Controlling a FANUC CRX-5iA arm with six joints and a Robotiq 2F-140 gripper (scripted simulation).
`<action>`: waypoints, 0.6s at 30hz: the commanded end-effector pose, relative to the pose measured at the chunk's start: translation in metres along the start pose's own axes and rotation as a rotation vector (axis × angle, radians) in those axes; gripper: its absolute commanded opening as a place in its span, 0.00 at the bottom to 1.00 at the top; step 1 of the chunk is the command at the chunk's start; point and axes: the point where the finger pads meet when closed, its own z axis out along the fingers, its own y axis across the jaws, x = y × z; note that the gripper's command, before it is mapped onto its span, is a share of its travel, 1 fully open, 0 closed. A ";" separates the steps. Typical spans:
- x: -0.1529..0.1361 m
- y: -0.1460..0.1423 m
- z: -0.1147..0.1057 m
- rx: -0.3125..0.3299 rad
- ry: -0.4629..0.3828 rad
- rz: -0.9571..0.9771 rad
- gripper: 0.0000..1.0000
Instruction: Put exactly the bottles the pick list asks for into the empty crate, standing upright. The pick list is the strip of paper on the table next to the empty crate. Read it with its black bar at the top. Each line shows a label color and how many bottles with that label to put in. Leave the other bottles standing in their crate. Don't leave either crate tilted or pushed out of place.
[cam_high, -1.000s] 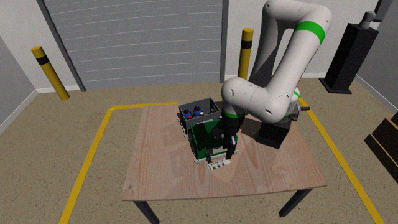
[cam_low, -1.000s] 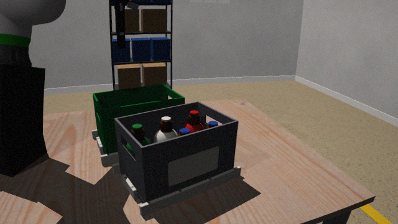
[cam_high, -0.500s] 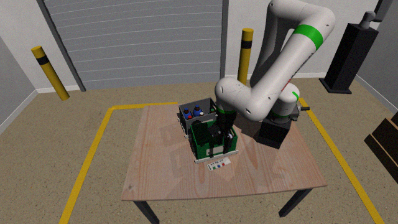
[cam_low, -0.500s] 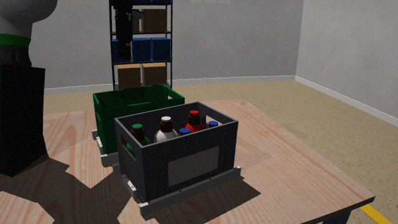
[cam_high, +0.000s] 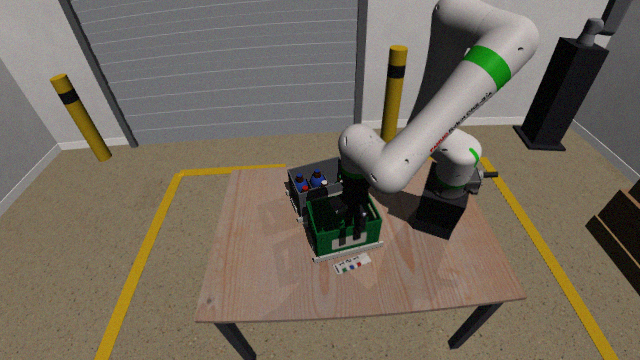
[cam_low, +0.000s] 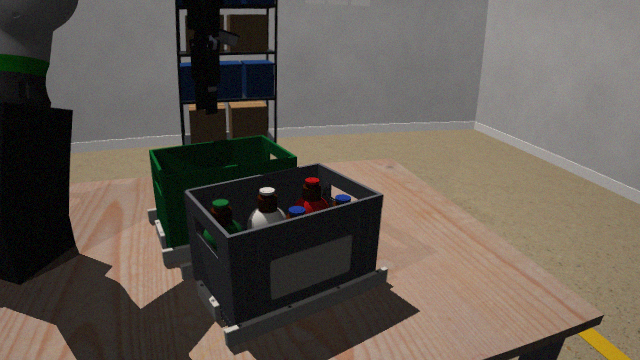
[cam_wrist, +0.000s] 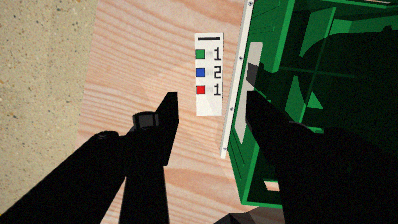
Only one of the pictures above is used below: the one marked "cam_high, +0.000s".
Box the white paper pick list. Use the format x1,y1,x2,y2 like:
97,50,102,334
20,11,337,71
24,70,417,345
333,252,372,275

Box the green crate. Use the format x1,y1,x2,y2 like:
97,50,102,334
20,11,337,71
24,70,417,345
306,195,379,257

